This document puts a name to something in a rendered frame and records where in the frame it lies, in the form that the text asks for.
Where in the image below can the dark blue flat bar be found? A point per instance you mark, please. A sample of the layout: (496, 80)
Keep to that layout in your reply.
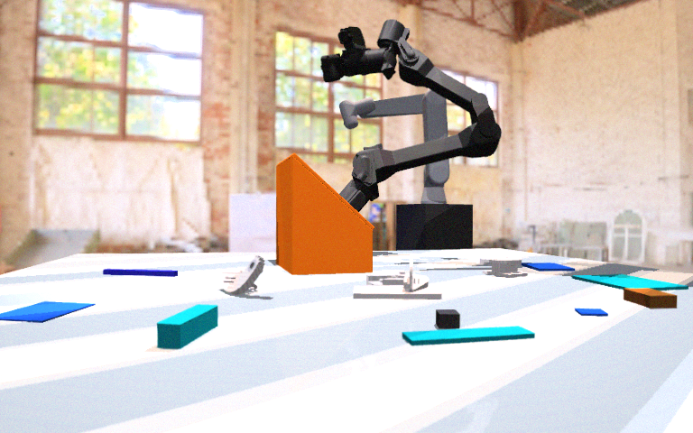
(151, 273)

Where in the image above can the teal rectangular block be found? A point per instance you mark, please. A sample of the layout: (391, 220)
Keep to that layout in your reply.
(179, 330)

